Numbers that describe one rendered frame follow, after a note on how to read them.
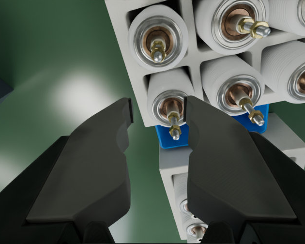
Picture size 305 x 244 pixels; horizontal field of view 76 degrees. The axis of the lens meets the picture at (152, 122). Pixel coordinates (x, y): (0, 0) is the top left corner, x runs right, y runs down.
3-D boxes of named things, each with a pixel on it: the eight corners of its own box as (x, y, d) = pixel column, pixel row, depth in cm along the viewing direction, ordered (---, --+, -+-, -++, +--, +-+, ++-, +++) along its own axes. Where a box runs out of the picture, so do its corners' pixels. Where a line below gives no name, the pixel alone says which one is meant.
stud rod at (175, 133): (175, 110, 35) (180, 135, 28) (175, 114, 35) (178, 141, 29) (170, 109, 35) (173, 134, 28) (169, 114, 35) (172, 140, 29)
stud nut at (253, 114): (262, 109, 28) (265, 112, 27) (260, 119, 29) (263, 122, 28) (248, 111, 28) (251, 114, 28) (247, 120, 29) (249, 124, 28)
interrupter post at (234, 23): (226, 18, 28) (233, 20, 26) (243, 9, 28) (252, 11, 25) (230, 34, 29) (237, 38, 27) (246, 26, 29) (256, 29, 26)
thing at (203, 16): (181, 2, 43) (194, 5, 27) (224, -23, 40) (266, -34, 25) (196, 43, 47) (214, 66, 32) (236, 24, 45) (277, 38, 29)
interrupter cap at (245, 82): (269, 89, 34) (271, 90, 34) (236, 119, 38) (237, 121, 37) (238, 65, 32) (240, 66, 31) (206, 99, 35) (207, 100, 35)
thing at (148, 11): (142, -3, 42) (133, -3, 27) (184, 10, 43) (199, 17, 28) (133, 42, 47) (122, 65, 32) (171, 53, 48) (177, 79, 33)
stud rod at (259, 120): (244, 96, 33) (265, 119, 27) (244, 101, 33) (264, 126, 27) (238, 96, 33) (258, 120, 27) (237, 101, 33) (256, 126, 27)
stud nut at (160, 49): (155, 42, 24) (155, 44, 23) (168, 50, 24) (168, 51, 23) (148, 57, 25) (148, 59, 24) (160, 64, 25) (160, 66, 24)
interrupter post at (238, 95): (247, 92, 35) (255, 101, 32) (237, 102, 36) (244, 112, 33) (237, 85, 34) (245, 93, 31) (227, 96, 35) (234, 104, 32)
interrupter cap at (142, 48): (139, 7, 28) (139, 8, 27) (189, 22, 29) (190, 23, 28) (129, 59, 32) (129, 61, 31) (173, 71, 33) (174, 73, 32)
